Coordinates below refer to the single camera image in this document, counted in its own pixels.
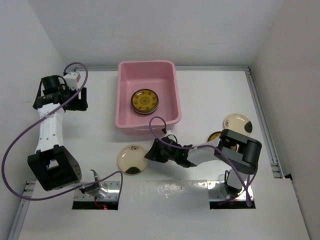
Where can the yellow patterned plate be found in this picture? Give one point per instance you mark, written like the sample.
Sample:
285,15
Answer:
144,101
215,136

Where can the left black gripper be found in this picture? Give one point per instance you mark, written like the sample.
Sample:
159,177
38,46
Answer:
79,104

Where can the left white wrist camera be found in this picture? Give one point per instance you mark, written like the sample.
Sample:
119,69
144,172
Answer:
72,80

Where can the aluminium frame rail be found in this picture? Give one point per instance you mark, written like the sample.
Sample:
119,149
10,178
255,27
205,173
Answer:
22,211
275,163

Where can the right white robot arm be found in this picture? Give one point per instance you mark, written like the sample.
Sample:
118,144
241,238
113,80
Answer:
239,151

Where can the left aluminium frame rail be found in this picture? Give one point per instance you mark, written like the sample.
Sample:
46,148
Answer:
22,211

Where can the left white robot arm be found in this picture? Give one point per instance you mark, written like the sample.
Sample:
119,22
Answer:
52,164

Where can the pink plastic bin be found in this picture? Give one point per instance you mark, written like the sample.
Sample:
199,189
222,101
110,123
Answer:
157,75

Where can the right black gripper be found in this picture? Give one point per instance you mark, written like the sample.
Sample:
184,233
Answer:
154,154

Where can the cream plate with black spot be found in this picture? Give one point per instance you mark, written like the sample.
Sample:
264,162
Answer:
131,159

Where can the right aluminium frame rail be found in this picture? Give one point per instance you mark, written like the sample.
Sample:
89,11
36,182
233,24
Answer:
275,163

